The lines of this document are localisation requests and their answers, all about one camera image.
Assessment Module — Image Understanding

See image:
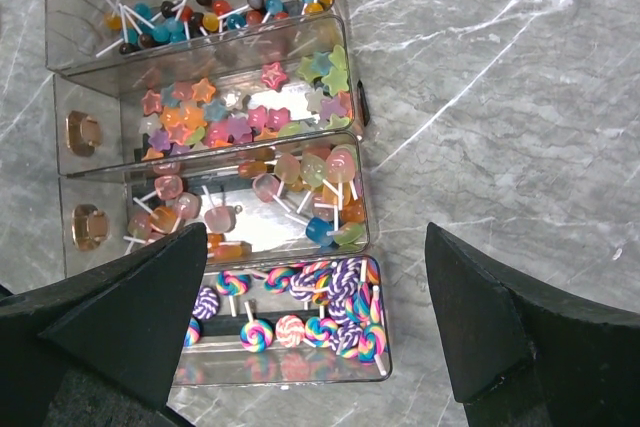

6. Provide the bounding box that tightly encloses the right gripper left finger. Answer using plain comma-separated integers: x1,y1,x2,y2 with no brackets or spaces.
1,224,207,426

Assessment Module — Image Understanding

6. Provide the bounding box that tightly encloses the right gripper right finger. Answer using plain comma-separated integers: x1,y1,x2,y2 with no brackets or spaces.
425,223,639,426

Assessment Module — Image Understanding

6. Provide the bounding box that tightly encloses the clear compartment candy box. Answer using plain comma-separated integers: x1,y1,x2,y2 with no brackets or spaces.
45,0,392,387

